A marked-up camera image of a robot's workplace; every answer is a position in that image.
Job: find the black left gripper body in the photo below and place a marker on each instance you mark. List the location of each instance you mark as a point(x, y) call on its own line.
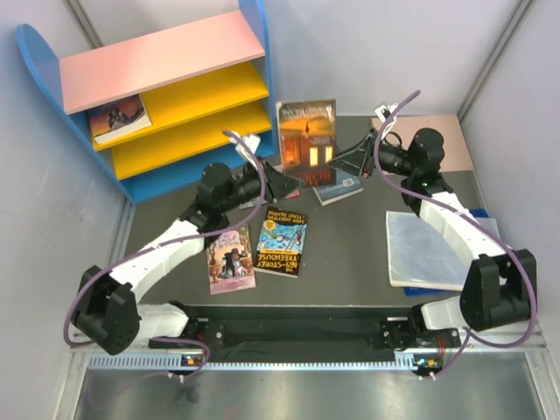
point(267, 190)

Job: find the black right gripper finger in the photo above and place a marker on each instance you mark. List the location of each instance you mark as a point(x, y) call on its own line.
point(350, 155)
point(347, 168)

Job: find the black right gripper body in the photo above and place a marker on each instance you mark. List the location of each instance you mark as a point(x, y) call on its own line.
point(369, 163)

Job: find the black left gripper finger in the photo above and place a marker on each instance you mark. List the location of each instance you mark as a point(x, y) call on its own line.
point(285, 193)
point(279, 178)

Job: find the blue treehouse paperback book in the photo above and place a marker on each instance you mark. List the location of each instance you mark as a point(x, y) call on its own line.
point(280, 245)

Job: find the orange lantern cover paperback book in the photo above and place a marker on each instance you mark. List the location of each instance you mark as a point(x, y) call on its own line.
point(307, 139)

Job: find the pink purple paperback book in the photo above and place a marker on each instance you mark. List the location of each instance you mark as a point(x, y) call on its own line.
point(230, 262)

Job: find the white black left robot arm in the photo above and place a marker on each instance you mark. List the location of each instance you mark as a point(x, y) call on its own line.
point(109, 311)

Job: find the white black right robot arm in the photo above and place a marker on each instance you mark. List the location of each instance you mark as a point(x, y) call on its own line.
point(500, 284)

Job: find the dark blue paperback book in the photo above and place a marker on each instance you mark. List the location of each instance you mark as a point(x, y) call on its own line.
point(346, 185)

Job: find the red pink picture book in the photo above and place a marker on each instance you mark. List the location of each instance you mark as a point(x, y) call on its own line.
point(252, 203)

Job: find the pink board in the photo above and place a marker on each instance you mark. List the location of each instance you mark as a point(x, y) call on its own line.
point(456, 155)

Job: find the clear white file folder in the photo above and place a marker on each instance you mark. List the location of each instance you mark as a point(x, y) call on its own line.
point(420, 257)

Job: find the blue pink yellow bookshelf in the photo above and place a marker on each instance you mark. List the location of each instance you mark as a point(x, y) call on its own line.
point(196, 80)

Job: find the book on shelf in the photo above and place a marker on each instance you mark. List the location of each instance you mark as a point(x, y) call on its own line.
point(117, 119)

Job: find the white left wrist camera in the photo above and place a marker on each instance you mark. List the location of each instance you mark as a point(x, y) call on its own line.
point(246, 146)

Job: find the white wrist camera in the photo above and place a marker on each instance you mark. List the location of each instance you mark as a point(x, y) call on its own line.
point(246, 146)
point(384, 111)

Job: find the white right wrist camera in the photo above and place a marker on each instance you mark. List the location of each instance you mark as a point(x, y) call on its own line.
point(384, 111)

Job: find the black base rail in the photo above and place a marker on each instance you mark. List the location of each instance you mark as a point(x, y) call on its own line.
point(277, 334)

